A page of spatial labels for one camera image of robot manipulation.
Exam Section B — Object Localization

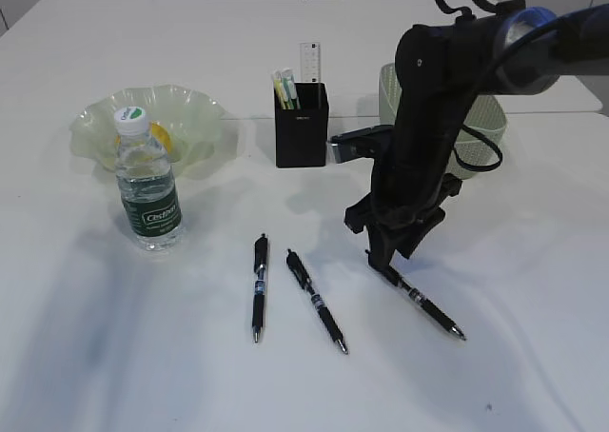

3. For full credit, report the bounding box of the black blue right robot arm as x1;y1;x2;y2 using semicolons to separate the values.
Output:
332;5;608;272

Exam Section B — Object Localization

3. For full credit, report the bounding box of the black pen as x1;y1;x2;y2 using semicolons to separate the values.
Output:
363;248;467;344
286;249;349;355
251;233;268;344

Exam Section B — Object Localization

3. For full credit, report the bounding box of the yellow utility knife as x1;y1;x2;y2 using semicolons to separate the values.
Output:
271;70;290;109

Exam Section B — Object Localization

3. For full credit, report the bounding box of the yellow pear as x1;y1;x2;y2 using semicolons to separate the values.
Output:
114;123;173;163

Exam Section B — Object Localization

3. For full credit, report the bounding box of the pale green woven basket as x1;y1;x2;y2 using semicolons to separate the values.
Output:
378;63;507;180

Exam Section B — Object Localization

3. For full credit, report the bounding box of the green utility knife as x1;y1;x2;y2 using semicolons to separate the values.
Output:
281;69;301;109

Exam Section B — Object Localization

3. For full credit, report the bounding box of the clear water bottle green label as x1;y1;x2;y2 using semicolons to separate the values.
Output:
114;106;183;251

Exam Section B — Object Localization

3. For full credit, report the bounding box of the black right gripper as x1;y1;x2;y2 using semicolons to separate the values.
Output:
344;173;462;271

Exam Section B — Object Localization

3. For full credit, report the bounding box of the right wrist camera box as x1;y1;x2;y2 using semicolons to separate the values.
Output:
328;125;393;164

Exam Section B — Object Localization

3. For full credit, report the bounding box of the pale green wavy plate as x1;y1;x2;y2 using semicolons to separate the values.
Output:
69;84;226;176

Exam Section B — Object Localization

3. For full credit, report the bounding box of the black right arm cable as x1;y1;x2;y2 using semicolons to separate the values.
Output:
433;0;529;173

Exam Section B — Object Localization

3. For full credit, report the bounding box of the black square pen holder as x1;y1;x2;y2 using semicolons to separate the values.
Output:
274;83;329;168

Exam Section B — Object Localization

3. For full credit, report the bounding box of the clear plastic ruler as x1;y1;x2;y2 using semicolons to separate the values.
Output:
300;42;322;104

